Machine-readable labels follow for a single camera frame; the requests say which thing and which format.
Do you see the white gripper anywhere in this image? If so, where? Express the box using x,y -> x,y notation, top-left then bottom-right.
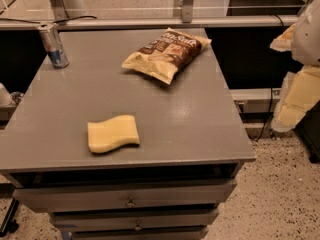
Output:
270,0 -> 320,132

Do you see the brown chip bag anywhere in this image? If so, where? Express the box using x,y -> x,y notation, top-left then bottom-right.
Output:
122,28 -> 211,85

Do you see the redbull can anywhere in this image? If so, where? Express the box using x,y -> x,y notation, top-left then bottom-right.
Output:
37,23 -> 69,69

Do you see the grey drawer cabinet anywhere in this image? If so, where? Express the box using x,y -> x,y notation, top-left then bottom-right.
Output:
0,30 -> 254,240

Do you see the yellow sponge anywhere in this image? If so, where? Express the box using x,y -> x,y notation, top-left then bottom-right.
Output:
87,115 -> 140,153

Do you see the top drawer knob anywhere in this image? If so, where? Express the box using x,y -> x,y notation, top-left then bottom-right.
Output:
126,197 -> 136,208

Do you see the drawer knob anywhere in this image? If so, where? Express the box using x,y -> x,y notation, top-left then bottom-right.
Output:
134,221 -> 142,231
126,197 -> 136,208

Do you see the white object at left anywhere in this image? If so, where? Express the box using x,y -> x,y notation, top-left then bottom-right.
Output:
0,83 -> 12,107

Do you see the black cable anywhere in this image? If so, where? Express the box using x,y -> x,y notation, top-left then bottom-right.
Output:
247,14 -> 285,142

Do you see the metal frame post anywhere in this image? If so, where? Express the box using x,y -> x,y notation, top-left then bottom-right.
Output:
181,0 -> 194,23

